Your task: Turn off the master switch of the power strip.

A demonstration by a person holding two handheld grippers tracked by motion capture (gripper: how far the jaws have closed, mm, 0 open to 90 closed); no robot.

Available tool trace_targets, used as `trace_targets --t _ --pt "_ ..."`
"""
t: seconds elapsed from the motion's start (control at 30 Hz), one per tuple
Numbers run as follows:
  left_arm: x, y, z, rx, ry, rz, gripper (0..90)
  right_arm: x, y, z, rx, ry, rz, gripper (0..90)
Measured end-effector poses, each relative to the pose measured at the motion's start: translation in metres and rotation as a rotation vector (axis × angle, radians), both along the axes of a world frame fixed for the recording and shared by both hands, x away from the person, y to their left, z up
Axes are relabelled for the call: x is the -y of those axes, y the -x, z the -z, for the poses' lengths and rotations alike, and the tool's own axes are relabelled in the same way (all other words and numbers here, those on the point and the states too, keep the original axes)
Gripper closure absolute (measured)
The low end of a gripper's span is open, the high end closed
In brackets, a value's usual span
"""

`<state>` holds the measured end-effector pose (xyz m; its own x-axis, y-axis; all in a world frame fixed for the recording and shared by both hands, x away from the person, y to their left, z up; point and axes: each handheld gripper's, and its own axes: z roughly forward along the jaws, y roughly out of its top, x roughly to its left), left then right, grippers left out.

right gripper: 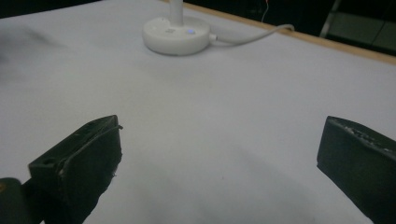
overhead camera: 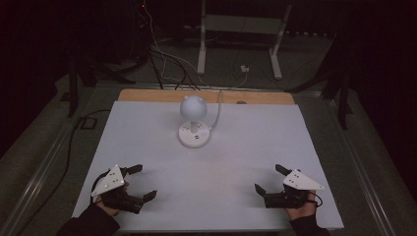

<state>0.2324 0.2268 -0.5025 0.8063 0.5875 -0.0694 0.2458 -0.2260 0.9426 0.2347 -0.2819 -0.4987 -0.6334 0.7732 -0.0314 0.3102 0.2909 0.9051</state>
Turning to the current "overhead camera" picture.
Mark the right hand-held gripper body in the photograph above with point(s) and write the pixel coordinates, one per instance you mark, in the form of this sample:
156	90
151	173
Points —
300	182

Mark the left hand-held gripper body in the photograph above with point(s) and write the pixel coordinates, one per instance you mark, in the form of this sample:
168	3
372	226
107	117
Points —
111	182

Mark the white round table lamp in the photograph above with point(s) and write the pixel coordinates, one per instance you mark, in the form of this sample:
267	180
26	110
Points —
193	109

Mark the person's left hand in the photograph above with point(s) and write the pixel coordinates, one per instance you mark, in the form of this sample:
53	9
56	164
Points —
108	208

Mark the person's right hand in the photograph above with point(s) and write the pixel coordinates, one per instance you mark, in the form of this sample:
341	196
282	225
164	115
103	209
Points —
303	213

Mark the white table mat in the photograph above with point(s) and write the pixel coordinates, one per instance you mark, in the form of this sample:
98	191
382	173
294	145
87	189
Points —
213	183

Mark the black floor plate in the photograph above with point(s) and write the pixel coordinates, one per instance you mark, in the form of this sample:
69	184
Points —
88	123

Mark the black metal stand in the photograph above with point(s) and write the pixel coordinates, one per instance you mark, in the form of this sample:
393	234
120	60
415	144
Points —
337	82
82	72

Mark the white plug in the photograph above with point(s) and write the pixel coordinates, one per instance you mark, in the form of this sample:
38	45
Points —
244	69

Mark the white metal stand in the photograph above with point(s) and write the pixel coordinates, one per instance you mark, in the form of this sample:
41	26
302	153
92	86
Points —
239	24

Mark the metal floor rail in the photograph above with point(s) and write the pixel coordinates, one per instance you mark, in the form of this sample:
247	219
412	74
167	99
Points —
357	164
36	183

